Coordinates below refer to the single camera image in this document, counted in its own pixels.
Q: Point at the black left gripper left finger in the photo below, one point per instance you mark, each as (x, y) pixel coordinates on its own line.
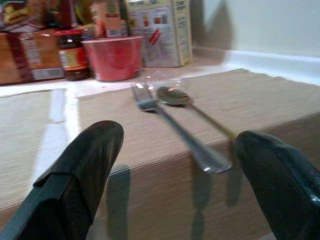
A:
(75, 180)

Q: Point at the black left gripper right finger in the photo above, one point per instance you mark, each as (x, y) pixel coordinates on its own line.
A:
(285, 190)

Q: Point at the beige woven placemat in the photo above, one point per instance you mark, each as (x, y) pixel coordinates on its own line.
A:
(250, 105)
(22, 130)

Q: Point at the silver metal fork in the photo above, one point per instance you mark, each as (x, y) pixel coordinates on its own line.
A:
(185, 135)

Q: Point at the dark sauce jar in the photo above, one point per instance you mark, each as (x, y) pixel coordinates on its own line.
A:
(73, 58)

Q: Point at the red plastic bowl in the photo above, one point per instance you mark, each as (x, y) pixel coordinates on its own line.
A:
(115, 58)

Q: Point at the brown cardboard box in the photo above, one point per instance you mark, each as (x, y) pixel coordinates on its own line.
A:
(27, 57)

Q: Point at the silver metal spoon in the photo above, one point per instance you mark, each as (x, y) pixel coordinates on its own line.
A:
(176, 96)

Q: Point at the orange printed carton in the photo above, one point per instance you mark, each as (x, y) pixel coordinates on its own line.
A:
(108, 20)

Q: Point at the white printed food box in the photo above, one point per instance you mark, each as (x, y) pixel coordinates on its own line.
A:
(162, 32)

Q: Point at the yellow snack package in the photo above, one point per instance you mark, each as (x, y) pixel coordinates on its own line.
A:
(20, 15)

